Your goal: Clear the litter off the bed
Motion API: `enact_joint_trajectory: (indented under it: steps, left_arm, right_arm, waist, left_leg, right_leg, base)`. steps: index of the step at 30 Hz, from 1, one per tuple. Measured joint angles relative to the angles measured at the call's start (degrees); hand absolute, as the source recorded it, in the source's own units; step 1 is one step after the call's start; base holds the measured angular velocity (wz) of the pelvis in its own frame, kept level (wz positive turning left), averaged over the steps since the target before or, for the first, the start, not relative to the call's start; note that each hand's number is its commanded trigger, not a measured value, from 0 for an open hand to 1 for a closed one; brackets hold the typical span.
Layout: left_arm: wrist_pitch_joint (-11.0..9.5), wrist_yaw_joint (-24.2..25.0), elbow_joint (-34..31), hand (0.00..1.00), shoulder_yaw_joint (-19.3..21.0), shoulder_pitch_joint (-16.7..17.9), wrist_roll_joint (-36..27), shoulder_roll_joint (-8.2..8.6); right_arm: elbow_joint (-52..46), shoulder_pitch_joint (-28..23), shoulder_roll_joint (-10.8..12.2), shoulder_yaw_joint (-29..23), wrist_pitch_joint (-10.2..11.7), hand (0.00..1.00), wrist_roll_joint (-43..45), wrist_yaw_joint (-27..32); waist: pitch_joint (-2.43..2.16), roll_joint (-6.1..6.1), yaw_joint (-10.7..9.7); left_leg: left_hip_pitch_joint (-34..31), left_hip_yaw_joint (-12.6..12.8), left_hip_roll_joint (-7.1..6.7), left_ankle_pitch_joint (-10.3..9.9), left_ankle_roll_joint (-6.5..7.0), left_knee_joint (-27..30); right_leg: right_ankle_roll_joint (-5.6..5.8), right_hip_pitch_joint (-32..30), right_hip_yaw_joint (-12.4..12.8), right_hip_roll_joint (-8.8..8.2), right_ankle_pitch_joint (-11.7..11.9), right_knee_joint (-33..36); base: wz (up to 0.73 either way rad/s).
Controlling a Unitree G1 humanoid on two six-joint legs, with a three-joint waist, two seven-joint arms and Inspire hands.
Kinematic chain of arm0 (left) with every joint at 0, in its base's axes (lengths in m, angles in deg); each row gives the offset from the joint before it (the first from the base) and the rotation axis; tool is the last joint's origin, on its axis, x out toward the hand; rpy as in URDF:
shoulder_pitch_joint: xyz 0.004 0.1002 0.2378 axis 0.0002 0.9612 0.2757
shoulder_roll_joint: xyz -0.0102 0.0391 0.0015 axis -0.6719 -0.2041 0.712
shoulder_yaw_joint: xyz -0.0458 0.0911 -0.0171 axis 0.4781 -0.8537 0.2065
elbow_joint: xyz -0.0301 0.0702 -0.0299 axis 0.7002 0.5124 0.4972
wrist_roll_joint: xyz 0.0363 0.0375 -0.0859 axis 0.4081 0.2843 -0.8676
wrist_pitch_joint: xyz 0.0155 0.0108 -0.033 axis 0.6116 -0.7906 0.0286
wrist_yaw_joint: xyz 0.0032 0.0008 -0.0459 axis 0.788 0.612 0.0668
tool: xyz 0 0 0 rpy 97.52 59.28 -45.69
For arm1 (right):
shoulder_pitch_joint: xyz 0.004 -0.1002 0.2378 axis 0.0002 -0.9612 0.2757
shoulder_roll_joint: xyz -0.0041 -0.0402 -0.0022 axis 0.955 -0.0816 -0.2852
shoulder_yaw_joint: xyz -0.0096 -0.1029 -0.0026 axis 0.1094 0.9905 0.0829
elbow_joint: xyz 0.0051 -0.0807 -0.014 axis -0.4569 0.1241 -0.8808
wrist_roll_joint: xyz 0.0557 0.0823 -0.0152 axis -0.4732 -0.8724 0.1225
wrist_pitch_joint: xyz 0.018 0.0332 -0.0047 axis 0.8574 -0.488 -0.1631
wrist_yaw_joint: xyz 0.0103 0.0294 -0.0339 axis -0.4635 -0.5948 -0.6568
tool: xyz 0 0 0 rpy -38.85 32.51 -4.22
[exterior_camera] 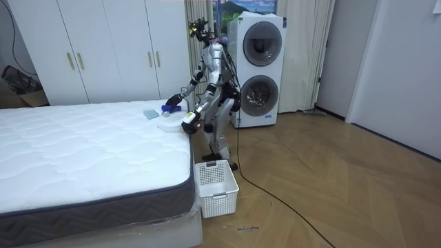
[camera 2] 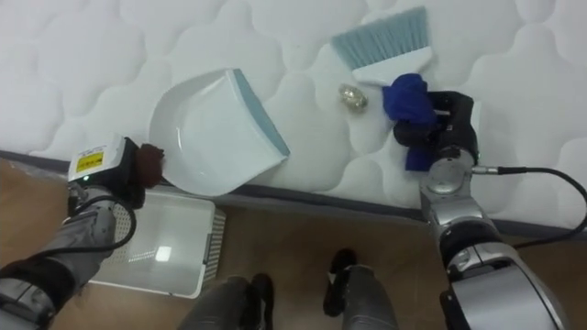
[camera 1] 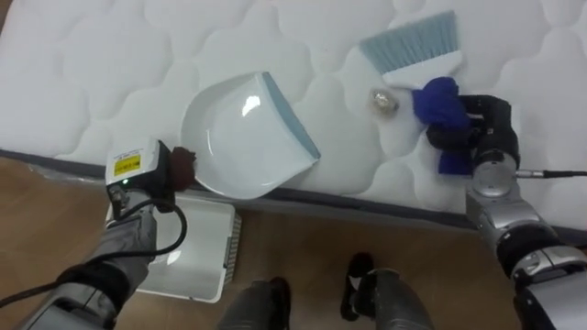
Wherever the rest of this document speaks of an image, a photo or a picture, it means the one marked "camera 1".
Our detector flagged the white dustpan with brown handle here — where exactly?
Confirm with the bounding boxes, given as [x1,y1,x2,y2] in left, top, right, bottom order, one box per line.
[168,71,322,201]

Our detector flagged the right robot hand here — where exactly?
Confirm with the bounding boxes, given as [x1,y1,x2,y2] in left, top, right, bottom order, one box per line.
[425,93,522,171]

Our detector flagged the crumpled silver foil ball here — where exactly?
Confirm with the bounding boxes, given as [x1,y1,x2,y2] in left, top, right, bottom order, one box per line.
[369,87,401,117]

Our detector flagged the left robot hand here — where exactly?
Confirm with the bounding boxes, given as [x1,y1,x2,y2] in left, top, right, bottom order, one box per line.
[105,137,179,220]

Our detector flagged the robot legs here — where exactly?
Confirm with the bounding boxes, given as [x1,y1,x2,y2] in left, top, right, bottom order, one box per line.
[215,251,435,330]

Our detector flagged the white quilted bed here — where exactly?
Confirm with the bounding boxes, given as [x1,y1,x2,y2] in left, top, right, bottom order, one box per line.
[0,0,587,248]

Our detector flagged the white plastic bin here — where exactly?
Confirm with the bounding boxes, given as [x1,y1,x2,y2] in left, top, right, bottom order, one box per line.
[105,194,243,304]

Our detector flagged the white brush with blue handle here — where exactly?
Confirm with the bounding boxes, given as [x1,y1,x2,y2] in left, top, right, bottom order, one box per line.
[359,9,474,177]

